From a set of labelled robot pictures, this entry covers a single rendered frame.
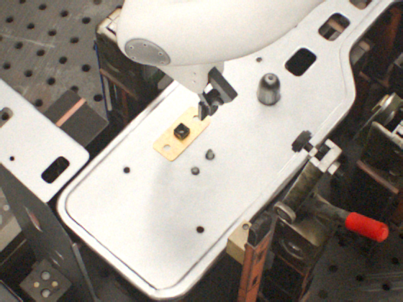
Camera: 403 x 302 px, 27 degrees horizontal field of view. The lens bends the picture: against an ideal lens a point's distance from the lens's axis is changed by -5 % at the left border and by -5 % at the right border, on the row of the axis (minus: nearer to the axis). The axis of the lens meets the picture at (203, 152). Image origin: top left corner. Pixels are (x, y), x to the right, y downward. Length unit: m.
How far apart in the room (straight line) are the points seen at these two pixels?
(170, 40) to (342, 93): 0.50
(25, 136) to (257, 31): 0.52
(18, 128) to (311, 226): 0.43
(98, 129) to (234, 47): 0.47
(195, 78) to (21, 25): 0.77
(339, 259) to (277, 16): 0.74
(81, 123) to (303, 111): 0.31
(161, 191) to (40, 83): 0.52
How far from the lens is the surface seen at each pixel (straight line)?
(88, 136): 1.22
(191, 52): 0.80
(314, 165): 0.94
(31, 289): 1.04
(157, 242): 1.13
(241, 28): 0.78
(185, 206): 1.15
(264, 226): 0.93
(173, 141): 1.19
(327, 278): 1.44
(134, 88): 1.29
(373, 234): 1.00
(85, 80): 1.60
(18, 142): 1.22
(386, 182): 1.24
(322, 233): 1.09
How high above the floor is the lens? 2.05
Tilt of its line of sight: 63 degrees down
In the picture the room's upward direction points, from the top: 1 degrees clockwise
